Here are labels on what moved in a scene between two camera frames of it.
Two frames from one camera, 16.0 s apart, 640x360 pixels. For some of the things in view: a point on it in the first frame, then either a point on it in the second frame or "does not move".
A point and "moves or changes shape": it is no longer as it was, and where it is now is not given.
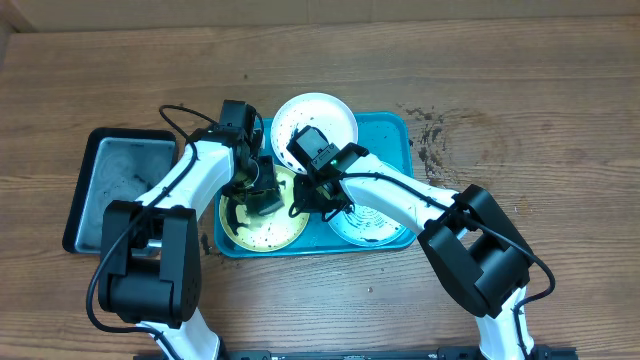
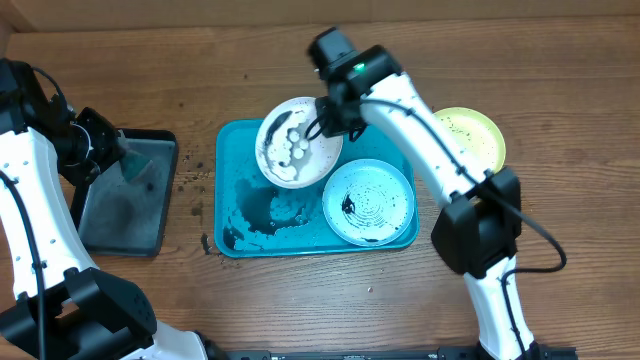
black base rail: x=377 y=354 does not move
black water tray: x=118 y=164 does not move
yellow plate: x=275 y=232 to x=476 y=135
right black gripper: x=305 y=201 to x=330 y=127
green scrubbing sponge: x=265 y=202 to x=138 y=153
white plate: x=326 y=113 moves or changes shape
